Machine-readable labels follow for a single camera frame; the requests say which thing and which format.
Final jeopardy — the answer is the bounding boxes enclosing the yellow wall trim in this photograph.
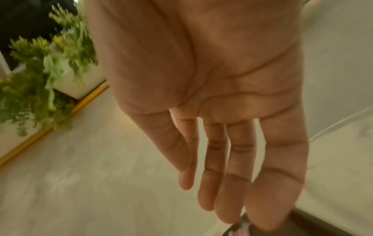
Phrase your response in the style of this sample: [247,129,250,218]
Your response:
[0,80,110,167]

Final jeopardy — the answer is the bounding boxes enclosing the brown plastic tray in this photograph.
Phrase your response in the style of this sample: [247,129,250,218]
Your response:
[222,208,354,236]

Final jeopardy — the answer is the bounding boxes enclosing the person's right hand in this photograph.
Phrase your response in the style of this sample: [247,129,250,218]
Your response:
[83,0,310,232]

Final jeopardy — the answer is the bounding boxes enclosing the hanging green plant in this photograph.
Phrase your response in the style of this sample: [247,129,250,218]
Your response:
[0,3,99,137]

